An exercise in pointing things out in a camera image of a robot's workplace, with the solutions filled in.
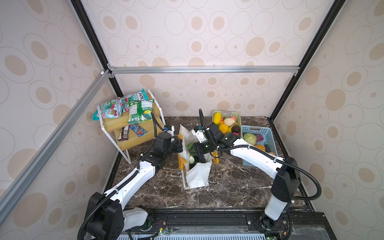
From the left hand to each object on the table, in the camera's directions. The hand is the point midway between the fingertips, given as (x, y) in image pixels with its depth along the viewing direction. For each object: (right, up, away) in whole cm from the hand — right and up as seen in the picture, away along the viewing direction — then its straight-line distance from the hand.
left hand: (186, 138), depth 80 cm
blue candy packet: (-30, +5, +10) cm, 32 cm away
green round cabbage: (+41, -1, +17) cm, 44 cm away
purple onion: (+50, -1, +23) cm, 54 cm away
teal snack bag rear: (-27, +23, +2) cm, 35 cm away
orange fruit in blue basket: (+48, -6, +17) cm, 51 cm away
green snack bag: (-22, +14, -6) cm, 27 cm away
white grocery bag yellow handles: (+5, -19, 0) cm, 20 cm away
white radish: (+3, -13, +7) cm, 15 cm away
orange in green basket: (+25, +6, +23) cm, 35 cm away
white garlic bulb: (+30, +11, +30) cm, 44 cm away
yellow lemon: (+21, +14, +29) cm, 39 cm away
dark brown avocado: (+33, +5, +23) cm, 40 cm away
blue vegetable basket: (+55, -4, +22) cm, 60 cm away
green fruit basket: (+31, +18, +39) cm, 53 cm away
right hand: (+3, -6, -1) cm, 7 cm away
